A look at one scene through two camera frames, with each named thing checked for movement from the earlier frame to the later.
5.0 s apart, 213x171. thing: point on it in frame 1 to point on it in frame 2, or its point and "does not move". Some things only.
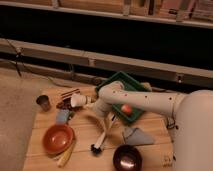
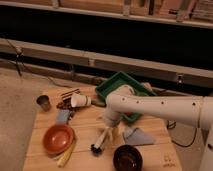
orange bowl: x=57 y=139 does not move
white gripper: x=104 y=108 to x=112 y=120
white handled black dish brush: x=96 y=148 does not move
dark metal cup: x=44 y=101 does not move
